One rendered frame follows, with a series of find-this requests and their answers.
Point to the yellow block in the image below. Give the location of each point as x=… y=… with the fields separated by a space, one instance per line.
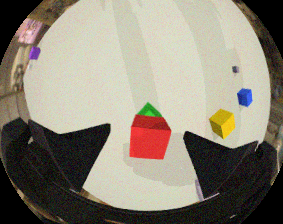
x=222 y=123

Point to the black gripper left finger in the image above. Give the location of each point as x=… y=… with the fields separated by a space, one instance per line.
x=74 y=152

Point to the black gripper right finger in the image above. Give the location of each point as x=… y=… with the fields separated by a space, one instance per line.
x=212 y=162

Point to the purple cube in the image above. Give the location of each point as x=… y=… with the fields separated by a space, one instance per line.
x=34 y=53

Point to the blue block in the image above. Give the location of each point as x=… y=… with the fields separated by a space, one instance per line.
x=244 y=97

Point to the red block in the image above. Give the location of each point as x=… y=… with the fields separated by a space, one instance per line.
x=149 y=137

